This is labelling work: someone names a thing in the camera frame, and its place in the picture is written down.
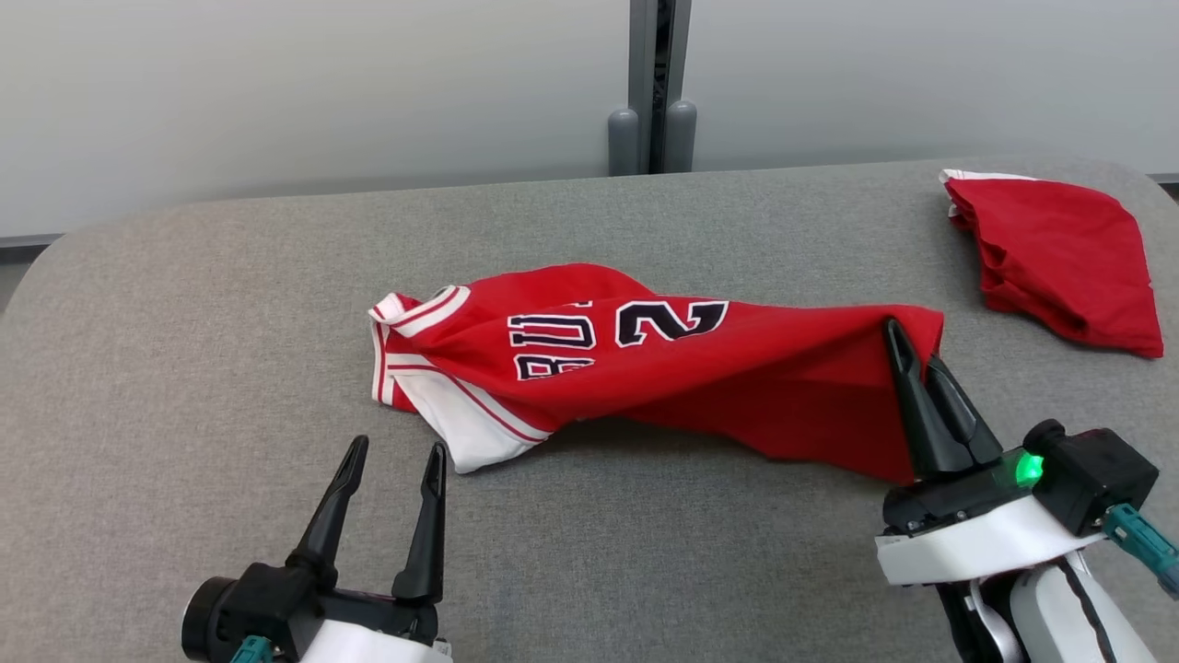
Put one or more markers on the red shorts with white stripe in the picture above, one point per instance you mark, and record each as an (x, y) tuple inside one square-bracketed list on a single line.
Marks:
[(1059, 249)]

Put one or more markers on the grey metal wall post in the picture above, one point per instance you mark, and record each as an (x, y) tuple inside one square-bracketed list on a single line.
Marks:
[(642, 74)]

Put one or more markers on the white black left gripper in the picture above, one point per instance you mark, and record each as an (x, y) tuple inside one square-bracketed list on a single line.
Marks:
[(378, 635)]

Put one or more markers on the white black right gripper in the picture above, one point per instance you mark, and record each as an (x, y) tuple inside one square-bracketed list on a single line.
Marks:
[(967, 543)]

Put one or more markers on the grey cylinder bumper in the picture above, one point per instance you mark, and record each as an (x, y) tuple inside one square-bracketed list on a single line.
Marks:
[(682, 138), (624, 143)]

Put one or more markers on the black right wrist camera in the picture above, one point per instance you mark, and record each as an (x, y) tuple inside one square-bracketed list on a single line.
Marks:
[(1096, 474)]

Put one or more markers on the red basketball jersey white trim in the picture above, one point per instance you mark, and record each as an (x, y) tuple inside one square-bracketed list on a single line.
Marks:
[(737, 368)]

